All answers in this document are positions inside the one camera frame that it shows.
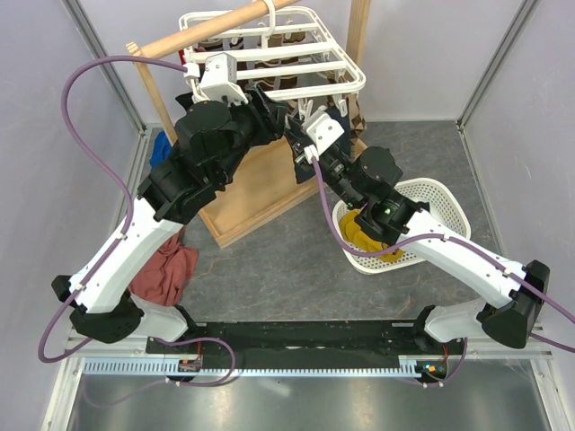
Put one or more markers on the white plastic laundry basket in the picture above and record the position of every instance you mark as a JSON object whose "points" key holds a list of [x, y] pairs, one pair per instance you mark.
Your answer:
{"points": [[443, 206]]}

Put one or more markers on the beige brown argyle sock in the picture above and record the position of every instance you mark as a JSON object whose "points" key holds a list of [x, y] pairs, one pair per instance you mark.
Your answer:
{"points": [[357, 121]]}

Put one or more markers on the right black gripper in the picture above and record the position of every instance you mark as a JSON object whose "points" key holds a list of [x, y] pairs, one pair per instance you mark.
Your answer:
{"points": [[296, 144]]}

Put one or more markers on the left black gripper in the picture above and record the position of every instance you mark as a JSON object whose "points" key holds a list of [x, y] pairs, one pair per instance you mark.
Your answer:
{"points": [[269, 117]]}

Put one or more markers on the red-brown cloth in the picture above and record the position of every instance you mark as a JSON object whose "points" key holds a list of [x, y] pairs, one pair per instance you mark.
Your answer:
{"points": [[163, 278]]}

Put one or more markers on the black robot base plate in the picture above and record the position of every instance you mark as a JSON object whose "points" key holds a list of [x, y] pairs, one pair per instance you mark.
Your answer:
{"points": [[310, 345]]}

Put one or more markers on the navy patterned sock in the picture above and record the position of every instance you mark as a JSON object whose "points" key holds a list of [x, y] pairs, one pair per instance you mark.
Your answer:
{"points": [[304, 170]]}

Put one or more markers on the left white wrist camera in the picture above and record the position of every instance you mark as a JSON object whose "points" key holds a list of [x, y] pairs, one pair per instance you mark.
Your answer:
{"points": [[217, 83]]}

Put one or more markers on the black hanging sock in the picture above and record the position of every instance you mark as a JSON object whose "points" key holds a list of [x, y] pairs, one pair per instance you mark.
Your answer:
{"points": [[185, 100]]}

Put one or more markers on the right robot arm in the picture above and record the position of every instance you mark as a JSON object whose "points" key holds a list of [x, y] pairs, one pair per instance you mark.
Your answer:
{"points": [[510, 293]]}

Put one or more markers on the wooden hanger stand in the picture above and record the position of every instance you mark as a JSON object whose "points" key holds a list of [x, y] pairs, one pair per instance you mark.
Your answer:
{"points": [[264, 186]]}

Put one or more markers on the brown striped hanging sock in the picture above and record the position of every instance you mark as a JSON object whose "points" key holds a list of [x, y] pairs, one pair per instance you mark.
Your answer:
{"points": [[293, 56]]}

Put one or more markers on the grey slotted cable duct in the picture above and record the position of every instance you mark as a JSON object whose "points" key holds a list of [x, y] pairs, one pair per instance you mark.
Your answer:
{"points": [[176, 368]]}

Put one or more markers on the blue cloth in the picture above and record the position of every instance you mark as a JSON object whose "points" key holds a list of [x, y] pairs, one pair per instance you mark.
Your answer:
{"points": [[160, 150]]}

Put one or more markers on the yellow sock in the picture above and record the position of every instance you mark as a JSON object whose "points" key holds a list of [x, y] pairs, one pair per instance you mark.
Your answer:
{"points": [[352, 233]]}

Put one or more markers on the white plastic clip hanger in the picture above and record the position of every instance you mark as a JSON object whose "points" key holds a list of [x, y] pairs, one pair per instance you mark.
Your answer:
{"points": [[303, 101]]}

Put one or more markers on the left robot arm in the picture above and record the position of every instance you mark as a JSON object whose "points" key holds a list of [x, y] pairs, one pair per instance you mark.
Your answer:
{"points": [[213, 138]]}

